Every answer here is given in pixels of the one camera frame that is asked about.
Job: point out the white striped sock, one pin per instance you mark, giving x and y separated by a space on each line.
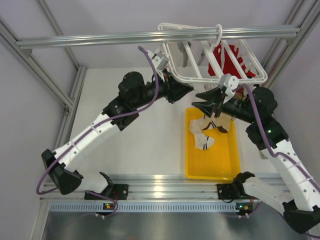
197 128

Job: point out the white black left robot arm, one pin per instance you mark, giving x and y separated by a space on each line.
134 96

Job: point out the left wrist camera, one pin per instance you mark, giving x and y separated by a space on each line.
160 61

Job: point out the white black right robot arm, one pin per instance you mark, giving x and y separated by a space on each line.
300 206

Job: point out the brown beige sock in tray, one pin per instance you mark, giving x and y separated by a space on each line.
222 123

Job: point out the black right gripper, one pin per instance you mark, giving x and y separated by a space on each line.
216 94

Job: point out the yellow plastic tray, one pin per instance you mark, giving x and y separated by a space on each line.
219 162

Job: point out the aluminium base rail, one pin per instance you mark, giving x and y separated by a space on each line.
171 187

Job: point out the grey sock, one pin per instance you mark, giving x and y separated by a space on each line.
182 49

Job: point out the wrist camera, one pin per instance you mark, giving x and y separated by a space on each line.
229 83
160 61

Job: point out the white plastic clip hanger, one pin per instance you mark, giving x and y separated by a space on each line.
202 66

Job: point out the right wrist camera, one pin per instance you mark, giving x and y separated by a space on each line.
229 83

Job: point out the slotted cable duct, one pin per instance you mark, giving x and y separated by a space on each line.
152 207

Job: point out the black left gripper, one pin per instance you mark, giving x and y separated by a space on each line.
174 90

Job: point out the red christmas sock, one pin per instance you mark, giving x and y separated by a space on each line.
226 63

